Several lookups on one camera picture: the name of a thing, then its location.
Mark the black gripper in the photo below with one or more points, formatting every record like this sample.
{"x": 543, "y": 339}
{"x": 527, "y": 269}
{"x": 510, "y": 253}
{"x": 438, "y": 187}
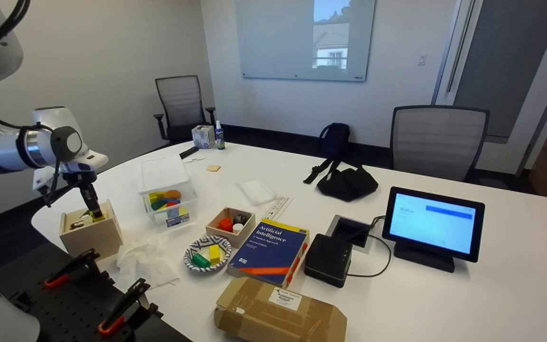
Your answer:
{"x": 79, "y": 177}

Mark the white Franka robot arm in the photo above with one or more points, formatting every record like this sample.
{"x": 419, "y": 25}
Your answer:
{"x": 1, "y": 149}

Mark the wooden shape sorter box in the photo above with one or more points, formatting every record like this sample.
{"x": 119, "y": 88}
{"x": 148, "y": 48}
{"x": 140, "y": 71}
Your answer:
{"x": 91, "y": 238}

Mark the clear plastic block container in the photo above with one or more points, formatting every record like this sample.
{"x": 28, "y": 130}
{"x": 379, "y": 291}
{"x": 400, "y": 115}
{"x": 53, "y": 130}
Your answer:
{"x": 168, "y": 206}

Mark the green toy block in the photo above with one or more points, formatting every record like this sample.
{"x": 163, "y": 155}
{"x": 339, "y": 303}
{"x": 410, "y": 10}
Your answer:
{"x": 201, "y": 261}

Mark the yellow toy block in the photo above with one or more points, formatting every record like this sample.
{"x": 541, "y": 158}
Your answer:
{"x": 216, "y": 255}

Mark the red toy block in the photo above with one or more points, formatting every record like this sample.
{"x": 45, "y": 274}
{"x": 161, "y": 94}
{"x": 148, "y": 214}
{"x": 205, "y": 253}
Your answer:
{"x": 225, "y": 223}

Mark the black orange clamp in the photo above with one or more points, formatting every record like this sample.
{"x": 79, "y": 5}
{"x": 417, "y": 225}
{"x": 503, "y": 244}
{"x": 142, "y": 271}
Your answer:
{"x": 129, "y": 307}
{"x": 72, "y": 269}

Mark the crumpled white plastic wrap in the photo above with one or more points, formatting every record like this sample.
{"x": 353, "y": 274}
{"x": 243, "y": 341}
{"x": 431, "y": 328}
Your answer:
{"x": 148, "y": 263}

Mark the black remote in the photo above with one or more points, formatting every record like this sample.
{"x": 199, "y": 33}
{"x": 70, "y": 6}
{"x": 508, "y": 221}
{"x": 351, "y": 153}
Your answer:
{"x": 191, "y": 153}

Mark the black perforated mounting board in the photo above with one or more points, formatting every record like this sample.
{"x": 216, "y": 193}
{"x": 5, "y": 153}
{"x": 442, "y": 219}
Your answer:
{"x": 66, "y": 310}

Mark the yellow sticky note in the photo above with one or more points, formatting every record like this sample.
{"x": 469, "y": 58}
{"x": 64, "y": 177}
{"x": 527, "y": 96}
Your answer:
{"x": 214, "y": 168}

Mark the clear tissue box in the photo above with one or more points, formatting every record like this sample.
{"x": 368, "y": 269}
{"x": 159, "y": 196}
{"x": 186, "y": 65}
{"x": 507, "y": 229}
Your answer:
{"x": 203, "y": 136}

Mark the bowl of colourful items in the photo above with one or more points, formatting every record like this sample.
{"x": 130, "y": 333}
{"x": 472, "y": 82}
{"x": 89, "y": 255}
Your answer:
{"x": 208, "y": 269}

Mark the black mesh armchair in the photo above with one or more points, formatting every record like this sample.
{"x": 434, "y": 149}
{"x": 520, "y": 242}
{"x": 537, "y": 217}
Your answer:
{"x": 182, "y": 105}

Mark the small spray bottle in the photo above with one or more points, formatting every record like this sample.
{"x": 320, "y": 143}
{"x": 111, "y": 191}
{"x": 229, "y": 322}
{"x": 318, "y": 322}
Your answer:
{"x": 220, "y": 136}

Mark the white toy ball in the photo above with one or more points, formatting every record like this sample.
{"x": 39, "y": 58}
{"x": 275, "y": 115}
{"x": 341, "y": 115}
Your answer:
{"x": 239, "y": 229}

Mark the small open wooden box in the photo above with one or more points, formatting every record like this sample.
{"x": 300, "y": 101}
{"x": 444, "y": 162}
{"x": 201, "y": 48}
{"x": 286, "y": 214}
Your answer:
{"x": 244, "y": 236}

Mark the white folded napkin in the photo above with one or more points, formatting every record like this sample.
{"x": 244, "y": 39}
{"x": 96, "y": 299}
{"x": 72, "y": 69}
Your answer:
{"x": 256, "y": 191}

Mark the blue book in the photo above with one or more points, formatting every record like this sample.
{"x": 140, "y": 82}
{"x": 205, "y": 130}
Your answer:
{"x": 267, "y": 250}

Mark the clear plastic ruler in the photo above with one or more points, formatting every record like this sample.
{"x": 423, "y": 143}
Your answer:
{"x": 279, "y": 208}

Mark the brown cardboard package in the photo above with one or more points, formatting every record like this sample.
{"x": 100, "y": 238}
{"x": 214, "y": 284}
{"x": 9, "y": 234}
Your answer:
{"x": 275, "y": 316}

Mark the black rectangular box device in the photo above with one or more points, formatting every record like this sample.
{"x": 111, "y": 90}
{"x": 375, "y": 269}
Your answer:
{"x": 328, "y": 259}

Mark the black backpack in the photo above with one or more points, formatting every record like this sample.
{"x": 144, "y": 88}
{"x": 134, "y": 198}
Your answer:
{"x": 336, "y": 139}

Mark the tablet screen on stand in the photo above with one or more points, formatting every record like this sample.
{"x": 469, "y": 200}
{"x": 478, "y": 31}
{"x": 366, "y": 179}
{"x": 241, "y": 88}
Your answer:
{"x": 436, "y": 221}

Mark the grey mesh office chair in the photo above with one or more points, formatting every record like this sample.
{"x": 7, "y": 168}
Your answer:
{"x": 438, "y": 143}

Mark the frosted glass door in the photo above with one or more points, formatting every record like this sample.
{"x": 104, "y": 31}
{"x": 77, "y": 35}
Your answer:
{"x": 508, "y": 63}

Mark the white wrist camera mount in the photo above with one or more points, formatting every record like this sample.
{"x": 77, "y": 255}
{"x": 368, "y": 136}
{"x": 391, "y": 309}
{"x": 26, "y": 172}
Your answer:
{"x": 96, "y": 158}

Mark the glass wall whiteboard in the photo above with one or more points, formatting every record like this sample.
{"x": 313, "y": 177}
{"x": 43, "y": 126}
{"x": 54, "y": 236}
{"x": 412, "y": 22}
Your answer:
{"x": 275, "y": 39}

